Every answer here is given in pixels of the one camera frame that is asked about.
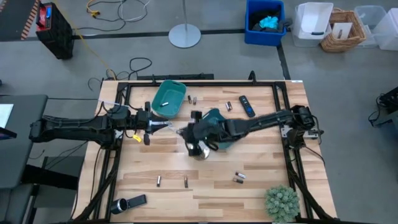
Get black remote control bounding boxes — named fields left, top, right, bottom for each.
left=238, top=95, right=256, bottom=118

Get yellow cable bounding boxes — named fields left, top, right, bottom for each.
left=52, top=0, right=118, bottom=80

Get wicker basket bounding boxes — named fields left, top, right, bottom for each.
left=320, top=8, right=367, bottom=53

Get white card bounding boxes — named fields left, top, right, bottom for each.
left=331, top=22, right=354, bottom=40

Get translucent white plastic bin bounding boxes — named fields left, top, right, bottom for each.
left=372, top=7, right=398, bottom=52

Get blue plastic bin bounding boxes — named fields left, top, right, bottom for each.
left=244, top=0, right=287, bottom=47

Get dark teal plastic bin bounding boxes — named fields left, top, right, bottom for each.
left=201, top=108, right=246, bottom=152

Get black red equipment case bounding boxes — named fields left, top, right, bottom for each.
left=35, top=2, right=75, bottom=60

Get clear plastic bin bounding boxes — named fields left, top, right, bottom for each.
left=354, top=5, right=388, bottom=48

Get black flat bar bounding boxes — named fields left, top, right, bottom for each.
left=136, top=73, right=215, bottom=81

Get light teal plastic bin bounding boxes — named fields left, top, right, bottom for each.
left=151, top=80, right=187, bottom=119

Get black silver flashlight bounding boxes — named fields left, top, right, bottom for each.
left=110, top=194, right=147, bottom=215

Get black clothing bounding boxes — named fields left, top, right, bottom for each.
left=250, top=11, right=293, bottom=34

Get turquoise cloth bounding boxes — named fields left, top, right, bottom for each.
left=259, top=16, right=280, bottom=29

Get black equipment with cables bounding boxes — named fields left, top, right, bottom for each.
left=368, top=86, right=398, bottom=128

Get dark platform with striped edge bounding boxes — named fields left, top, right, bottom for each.
left=0, top=0, right=41, bottom=41

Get black metal table frame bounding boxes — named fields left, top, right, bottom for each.
left=73, top=70, right=340, bottom=224

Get grey desk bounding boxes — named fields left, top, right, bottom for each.
left=0, top=95, right=49, bottom=224

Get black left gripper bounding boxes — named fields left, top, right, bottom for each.
left=136, top=101, right=174, bottom=146

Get small green artificial plant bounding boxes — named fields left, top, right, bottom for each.
left=264, top=185, right=301, bottom=223

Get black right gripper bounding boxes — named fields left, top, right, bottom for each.
left=178, top=111, right=226, bottom=156

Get white paper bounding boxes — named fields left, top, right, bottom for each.
left=0, top=104, right=15, bottom=128

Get grey round-base stand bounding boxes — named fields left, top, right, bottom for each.
left=168, top=0, right=202, bottom=49

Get white storage bin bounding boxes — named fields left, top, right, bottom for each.
left=291, top=2, right=334, bottom=48

